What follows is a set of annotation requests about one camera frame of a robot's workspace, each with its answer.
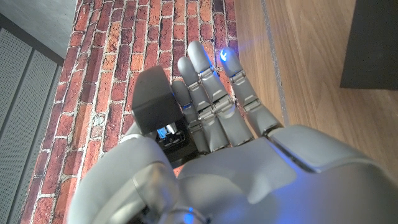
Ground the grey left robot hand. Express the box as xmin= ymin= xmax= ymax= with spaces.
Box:
xmin=67 ymin=40 xmax=398 ymax=224

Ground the black rectangular box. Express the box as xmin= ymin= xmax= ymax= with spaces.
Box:
xmin=340 ymin=0 xmax=398 ymax=91

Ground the grey tape outline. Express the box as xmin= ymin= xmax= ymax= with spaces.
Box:
xmin=260 ymin=0 xmax=290 ymax=127

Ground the red brick print backdrop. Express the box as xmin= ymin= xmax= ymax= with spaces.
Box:
xmin=18 ymin=0 xmax=240 ymax=224

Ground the dark grey panelled door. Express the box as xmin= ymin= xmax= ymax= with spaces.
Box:
xmin=0 ymin=14 xmax=67 ymax=224

